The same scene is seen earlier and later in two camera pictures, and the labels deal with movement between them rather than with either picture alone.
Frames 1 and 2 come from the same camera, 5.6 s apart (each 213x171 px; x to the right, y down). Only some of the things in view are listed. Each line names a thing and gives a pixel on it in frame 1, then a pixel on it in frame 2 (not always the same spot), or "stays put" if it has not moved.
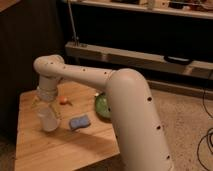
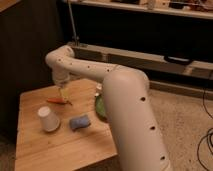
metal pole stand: x=75 y=37 stays put
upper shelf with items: x=197 y=8 stays put
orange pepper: x=64 y=101 stays put
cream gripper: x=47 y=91 → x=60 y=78
